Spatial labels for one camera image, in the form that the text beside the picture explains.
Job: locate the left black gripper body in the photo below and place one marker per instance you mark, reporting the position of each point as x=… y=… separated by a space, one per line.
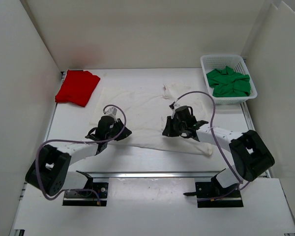
x=110 y=134

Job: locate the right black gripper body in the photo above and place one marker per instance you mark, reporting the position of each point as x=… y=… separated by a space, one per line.
x=181 y=126

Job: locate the white t-shirt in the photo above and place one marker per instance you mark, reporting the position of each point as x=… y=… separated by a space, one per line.
x=146 y=112

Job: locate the red t-shirt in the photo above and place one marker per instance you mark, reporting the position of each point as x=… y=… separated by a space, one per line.
x=77 y=87

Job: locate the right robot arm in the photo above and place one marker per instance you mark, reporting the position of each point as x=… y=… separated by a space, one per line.
x=250 y=155

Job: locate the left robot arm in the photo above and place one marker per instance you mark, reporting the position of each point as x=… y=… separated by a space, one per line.
x=49 y=171

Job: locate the green garment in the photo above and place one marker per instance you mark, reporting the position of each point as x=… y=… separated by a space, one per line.
x=228 y=83

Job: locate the white plastic basket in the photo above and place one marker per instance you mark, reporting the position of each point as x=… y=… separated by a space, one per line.
x=236 y=62

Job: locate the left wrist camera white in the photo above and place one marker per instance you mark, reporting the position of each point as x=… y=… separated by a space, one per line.
x=112 y=112

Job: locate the aluminium rail front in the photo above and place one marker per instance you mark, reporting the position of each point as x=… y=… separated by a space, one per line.
x=152 y=174

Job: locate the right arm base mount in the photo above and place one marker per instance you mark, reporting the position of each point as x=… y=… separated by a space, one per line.
x=216 y=190

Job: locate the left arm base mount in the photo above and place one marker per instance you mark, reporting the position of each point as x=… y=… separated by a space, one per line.
x=83 y=190

